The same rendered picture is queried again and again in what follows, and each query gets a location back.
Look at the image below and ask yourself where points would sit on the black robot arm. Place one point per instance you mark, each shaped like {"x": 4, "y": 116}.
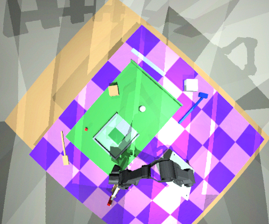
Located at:
{"x": 168, "y": 173}

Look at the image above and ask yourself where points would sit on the white ball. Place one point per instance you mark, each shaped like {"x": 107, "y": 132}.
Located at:
{"x": 142, "y": 108}

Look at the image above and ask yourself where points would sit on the red putter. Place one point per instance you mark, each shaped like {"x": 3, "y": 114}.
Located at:
{"x": 111, "y": 198}

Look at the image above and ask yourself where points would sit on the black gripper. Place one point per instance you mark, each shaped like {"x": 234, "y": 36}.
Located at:
{"x": 116, "y": 169}

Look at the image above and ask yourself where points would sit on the green putting mat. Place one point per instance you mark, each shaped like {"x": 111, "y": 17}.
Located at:
{"x": 135, "y": 90}

